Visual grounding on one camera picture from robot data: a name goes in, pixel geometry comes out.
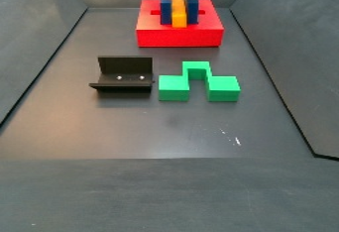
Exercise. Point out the dark blue U block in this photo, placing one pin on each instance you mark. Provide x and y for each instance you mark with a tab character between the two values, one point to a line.
166	12

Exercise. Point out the black angle bracket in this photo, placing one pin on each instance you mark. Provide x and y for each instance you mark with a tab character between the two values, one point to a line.
125	74

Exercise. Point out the long yellow block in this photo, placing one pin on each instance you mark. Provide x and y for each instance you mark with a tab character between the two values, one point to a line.
179	14

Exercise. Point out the red board base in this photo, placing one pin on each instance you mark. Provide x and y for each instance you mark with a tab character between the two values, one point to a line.
154	35

